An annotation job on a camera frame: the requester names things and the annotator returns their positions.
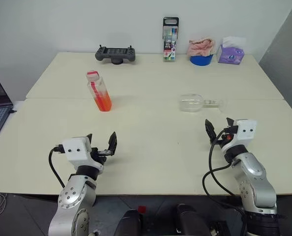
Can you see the grey handheld controller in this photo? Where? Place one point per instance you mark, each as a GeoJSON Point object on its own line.
{"type": "Point", "coordinates": [115, 54]}

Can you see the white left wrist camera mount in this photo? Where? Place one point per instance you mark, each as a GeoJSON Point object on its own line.
{"type": "Point", "coordinates": [75, 150]}

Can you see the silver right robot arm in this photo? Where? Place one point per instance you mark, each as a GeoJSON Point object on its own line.
{"type": "Point", "coordinates": [256, 172]}

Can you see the pink cloth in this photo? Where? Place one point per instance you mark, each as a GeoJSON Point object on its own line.
{"type": "Point", "coordinates": [201, 46]}

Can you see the purple tissue box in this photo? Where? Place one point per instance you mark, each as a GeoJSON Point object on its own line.
{"type": "Point", "coordinates": [230, 52]}

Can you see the marker pen pack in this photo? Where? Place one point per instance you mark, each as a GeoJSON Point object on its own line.
{"type": "Point", "coordinates": [170, 39]}

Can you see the grey partition panel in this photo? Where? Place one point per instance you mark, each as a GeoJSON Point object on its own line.
{"type": "Point", "coordinates": [283, 61]}

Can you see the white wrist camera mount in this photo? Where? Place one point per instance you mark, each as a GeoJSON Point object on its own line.
{"type": "Point", "coordinates": [245, 134]}
{"type": "Point", "coordinates": [75, 150]}

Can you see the bottle with orange liquid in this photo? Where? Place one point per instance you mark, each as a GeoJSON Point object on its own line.
{"type": "Point", "coordinates": [102, 98]}

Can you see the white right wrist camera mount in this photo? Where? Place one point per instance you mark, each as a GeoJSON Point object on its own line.
{"type": "Point", "coordinates": [245, 134]}

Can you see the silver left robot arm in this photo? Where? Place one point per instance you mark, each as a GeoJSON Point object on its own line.
{"type": "Point", "coordinates": [72, 194]}

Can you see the dark rounded shape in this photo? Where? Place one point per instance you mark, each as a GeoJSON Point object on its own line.
{"type": "Point", "coordinates": [129, 223]}

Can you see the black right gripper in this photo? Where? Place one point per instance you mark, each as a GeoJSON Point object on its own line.
{"type": "Point", "coordinates": [228, 138]}

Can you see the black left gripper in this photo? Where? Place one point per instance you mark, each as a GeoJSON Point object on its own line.
{"type": "Point", "coordinates": [99, 154]}

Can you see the blue bowl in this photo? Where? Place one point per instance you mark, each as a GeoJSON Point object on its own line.
{"type": "Point", "coordinates": [201, 61]}

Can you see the small red block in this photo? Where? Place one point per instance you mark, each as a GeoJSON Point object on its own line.
{"type": "Point", "coordinates": [142, 209]}

